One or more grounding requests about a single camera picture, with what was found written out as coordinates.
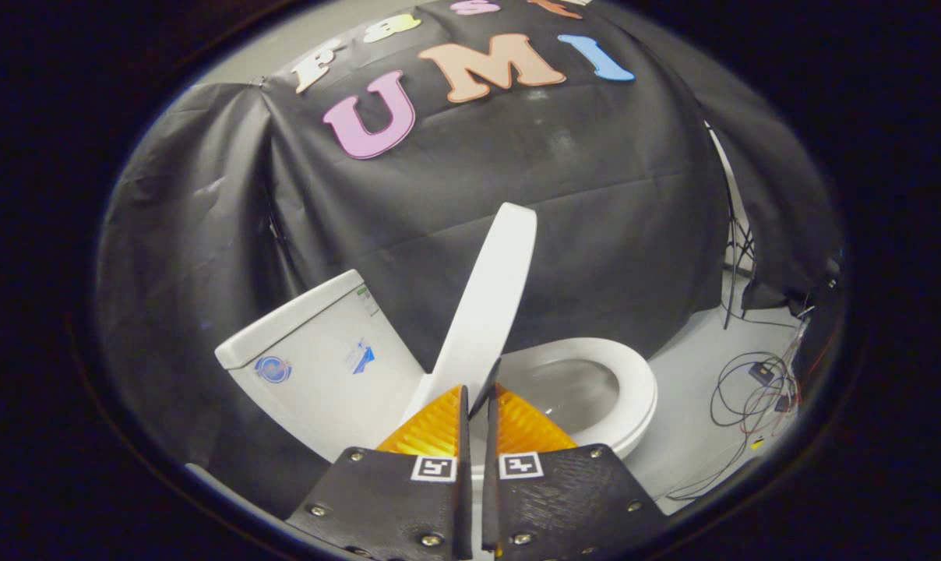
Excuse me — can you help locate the white toilet seat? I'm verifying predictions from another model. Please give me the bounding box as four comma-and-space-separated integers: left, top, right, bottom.
502, 337, 659, 460

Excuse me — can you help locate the black floor cable tangle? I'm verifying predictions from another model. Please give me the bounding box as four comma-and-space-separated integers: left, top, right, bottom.
665, 351, 802, 501

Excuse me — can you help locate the black lid lift tab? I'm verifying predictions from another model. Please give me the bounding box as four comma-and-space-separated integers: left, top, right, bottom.
469, 357, 502, 420

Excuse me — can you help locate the white ceramic toilet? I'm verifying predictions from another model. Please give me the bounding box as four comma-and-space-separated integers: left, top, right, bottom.
215, 269, 658, 468

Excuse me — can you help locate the white toilet lid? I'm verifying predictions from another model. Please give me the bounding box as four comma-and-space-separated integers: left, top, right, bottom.
400, 203, 538, 437

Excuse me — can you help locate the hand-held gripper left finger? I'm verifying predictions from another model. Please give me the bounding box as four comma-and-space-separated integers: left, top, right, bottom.
286, 383, 473, 561

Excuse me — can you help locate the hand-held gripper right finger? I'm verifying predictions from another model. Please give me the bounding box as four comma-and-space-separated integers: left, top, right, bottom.
481, 382, 668, 561

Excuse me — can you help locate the black tripod light stand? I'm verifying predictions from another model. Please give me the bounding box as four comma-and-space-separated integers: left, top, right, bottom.
704, 121, 756, 330

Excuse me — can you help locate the black backdrop cloth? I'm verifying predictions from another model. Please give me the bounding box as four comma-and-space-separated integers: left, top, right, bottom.
95, 0, 845, 515

